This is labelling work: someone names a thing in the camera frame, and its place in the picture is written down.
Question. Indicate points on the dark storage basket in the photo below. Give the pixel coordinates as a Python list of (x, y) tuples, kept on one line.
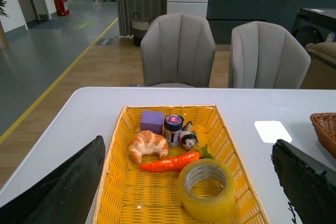
[(140, 26)]

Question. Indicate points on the orange toy carrot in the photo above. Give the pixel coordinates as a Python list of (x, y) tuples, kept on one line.
[(176, 163)]

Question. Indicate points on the yellow clear tape roll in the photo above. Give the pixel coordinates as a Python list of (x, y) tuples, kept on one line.
[(207, 191)]

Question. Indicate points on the yellow woven basket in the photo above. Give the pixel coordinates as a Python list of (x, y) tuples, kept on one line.
[(128, 195)]

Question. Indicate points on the dark grey counter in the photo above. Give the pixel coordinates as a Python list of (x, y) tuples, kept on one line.
[(224, 15)]

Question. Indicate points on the red box on floor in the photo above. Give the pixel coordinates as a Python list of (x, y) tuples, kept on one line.
[(62, 7)]

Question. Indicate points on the right grey chair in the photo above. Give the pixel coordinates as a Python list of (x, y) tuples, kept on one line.
[(266, 56)]

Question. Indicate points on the beige cushion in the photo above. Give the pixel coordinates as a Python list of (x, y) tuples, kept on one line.
[(325, 50)]

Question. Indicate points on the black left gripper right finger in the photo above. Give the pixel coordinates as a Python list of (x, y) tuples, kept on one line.
[(308, 184)]

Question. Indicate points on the panda figurine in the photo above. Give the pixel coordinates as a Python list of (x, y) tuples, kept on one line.
[(188, 138)]

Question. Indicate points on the grey chair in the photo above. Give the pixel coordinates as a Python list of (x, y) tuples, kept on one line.
[(266, 56), (178, 50)]

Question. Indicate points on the toy croissant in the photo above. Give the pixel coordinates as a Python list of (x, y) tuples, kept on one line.
[(147, 143)]

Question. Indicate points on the black appliance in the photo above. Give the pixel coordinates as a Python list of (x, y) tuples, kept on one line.
[(313, 26)]

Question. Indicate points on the purple cube block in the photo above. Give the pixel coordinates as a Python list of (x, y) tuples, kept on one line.
[(153, 121)]

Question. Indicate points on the brown wicker basket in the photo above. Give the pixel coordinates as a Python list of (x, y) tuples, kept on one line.
[(324, 125)]

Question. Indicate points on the left grey chair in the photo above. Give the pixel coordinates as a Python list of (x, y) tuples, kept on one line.
[(178, 50)]

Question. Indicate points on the small dark jar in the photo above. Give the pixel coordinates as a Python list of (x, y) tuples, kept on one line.
[(172, 128)]

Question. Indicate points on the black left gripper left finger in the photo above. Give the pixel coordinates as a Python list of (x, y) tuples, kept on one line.
[(63, 196)]

